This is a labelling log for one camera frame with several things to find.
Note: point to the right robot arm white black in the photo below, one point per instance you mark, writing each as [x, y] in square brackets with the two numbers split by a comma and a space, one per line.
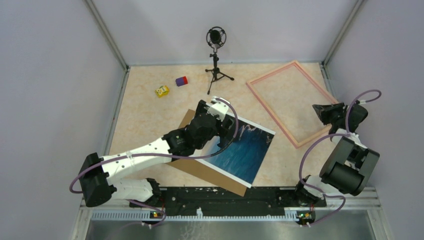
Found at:
[350, 165]

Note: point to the pink wooden picture frame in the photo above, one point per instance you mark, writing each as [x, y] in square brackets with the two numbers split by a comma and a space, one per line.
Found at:
[288, 94]

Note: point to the black microphone on tripod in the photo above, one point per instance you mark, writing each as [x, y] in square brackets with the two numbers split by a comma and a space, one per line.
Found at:
[216, 38]

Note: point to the yellow owl toy block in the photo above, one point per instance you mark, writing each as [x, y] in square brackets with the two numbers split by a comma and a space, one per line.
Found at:
[162, 91]

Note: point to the purple red toy block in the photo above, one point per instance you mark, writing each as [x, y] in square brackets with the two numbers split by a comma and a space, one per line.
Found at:
[181, 81]

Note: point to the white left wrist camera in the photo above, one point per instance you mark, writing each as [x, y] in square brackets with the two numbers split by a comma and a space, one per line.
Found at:
[219, 108]

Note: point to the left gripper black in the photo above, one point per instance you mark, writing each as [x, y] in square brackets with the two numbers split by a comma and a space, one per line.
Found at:
[221, 131]

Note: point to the brown cardboard backing board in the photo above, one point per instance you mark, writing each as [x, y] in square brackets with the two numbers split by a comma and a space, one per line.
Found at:
[180, 149]

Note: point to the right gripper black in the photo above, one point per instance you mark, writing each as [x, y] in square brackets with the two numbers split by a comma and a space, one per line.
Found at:
[323, 111]

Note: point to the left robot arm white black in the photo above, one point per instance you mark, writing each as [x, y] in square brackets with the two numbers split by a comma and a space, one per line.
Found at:
[102, 178]

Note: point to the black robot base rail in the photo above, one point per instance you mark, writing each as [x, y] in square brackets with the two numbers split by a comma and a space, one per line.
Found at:
[219, 202]

